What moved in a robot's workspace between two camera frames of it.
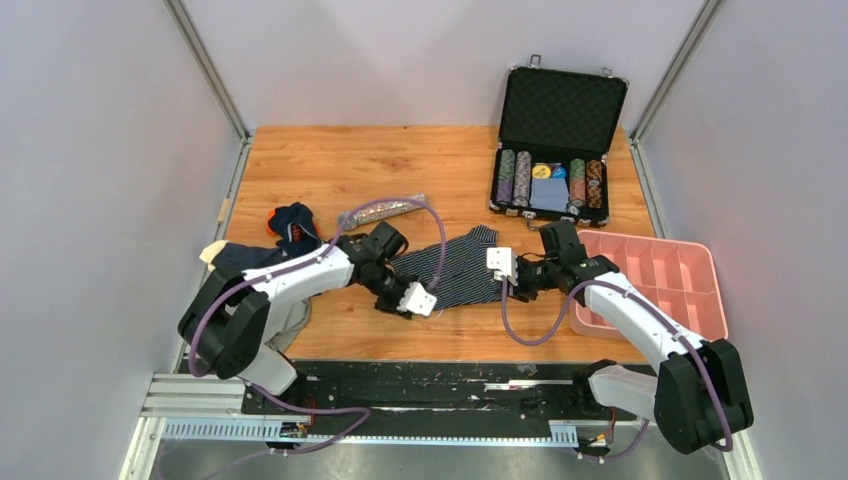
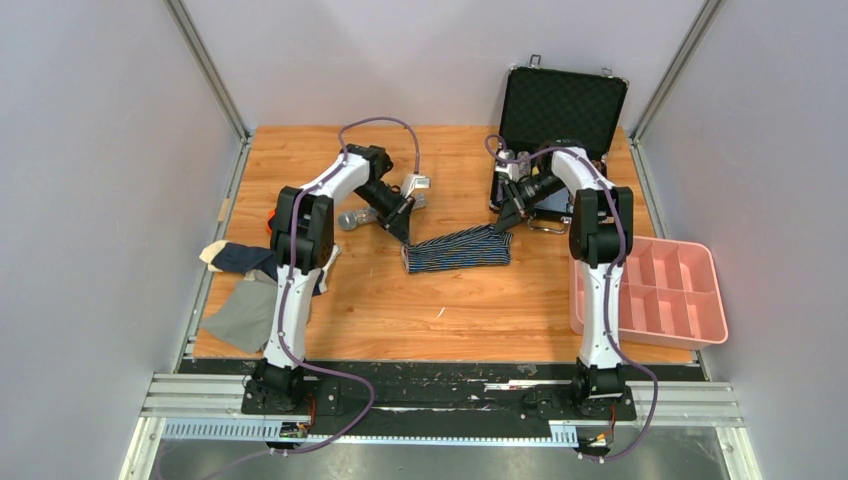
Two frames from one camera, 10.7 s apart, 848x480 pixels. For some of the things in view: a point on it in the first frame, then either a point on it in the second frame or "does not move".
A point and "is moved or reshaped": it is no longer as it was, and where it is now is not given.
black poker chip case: (550, 162) does not move
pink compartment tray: (680, 273) does not move
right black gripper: (521, 293) -> (510, 216)
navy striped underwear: (466, 279) is moved or reshaped
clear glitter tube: (351, 217) does not move
